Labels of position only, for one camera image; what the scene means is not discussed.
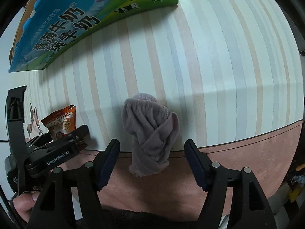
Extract person's dark fleece clothing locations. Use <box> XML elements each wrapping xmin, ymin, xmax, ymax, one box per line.
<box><xmin>76</xmin><ymin>207</ymin><xmax>207</xmax><ymax>228</ymax></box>

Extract cardboard milk box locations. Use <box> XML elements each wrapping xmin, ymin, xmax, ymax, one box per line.
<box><xmin>9</xmin><ymin>0</ymin><xmax>178</xmax><ymax>72</ymax></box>

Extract purple sock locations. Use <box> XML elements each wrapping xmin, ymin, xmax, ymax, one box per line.
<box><xmin>121</xmin><ymin>94</ymin><xmax>180</xmax><ymax>177</ymax></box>

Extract orange brown snack bag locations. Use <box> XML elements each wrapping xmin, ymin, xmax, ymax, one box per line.
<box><xmin>41</xmin><ymin>104</ymin><xmax>76</xmax><ymax>146</ymax></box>

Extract person's left hand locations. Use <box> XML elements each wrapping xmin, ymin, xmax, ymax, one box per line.
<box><xmin>13</xmin><ymin>191</ymin><xmax>40</xmax><ymax>223</ymax></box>

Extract striped table cloth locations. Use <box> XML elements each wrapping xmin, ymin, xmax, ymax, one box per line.
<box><xmin>0</xmin><ymin>0</ymin><xmax>305</xmax><ymax>215</ymax></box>

